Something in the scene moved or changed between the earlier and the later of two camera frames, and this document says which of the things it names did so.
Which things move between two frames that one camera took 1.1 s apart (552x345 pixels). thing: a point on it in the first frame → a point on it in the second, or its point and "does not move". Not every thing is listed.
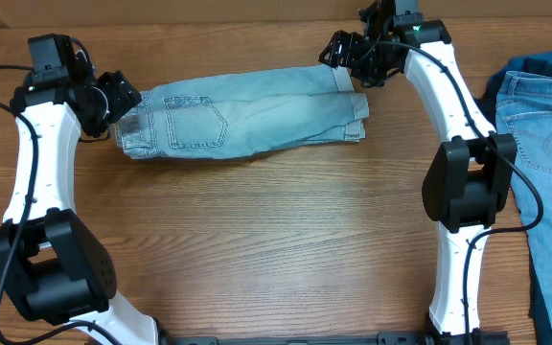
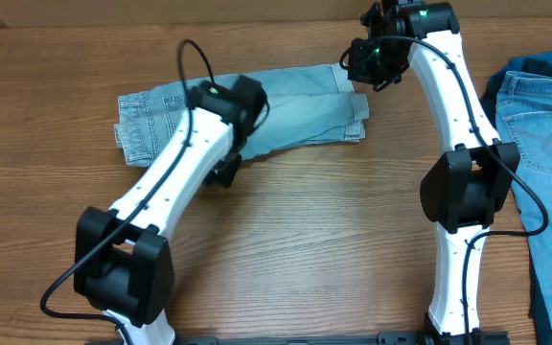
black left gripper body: (120, 94) → (225, 172)
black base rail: (384, 338) does not move
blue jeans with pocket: (542, 119) does not move
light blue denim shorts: (244, 114) does not move
